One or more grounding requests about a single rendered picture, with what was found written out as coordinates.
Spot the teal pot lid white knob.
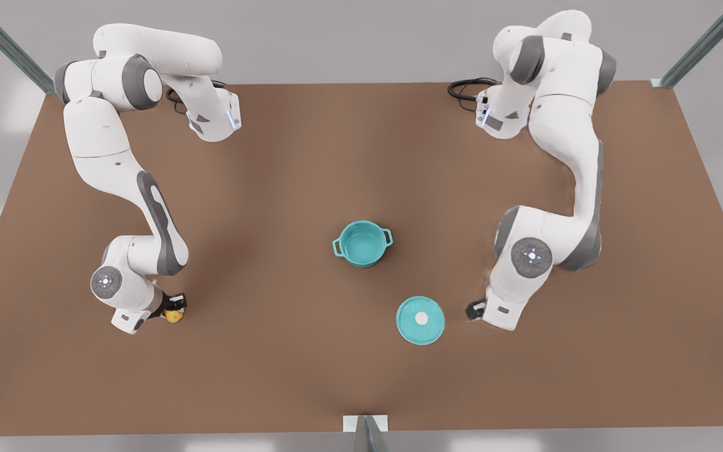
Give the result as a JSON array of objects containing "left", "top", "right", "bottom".
[{"left": 396, "top": 296, "right": 446, "bottom": 347}]

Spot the black cable loop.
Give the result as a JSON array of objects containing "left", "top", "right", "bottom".
[
  {"left": 166, "top": 80, "right": 228, "bottom": 115},
  {"left": 447, "top": 77, "right": 500, "bottom": 114}
]

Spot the teal pot with handles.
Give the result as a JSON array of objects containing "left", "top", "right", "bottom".
[{"left": 332, "top": 220, "right": 394, "bottom": 269}]

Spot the silver frame post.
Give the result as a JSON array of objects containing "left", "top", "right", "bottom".
[
  {"left": 0, "top": 0, "right": 57, "bottom": 96},
  {"left": 650, "top": 0, "right": 723, "bottom": 89},
  {"left": 343, "top": 414, "right": 390, "bottom": 452}
]

